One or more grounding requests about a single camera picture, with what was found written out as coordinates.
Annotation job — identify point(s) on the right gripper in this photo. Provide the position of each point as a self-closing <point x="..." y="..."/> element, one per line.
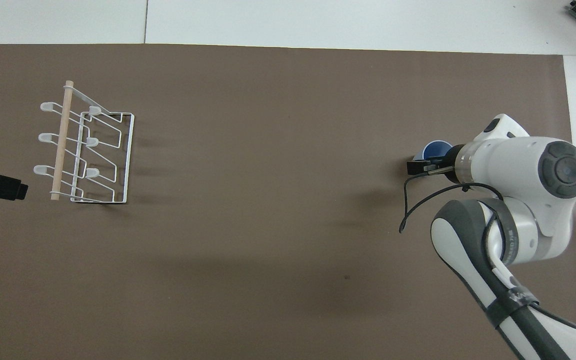
<point x="453" y="162"/>

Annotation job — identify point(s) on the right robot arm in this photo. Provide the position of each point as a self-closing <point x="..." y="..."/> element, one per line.
<point x="508" y="160"/>

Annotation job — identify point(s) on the blue cup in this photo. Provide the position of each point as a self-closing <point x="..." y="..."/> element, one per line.
<point x="437" y="148"/>

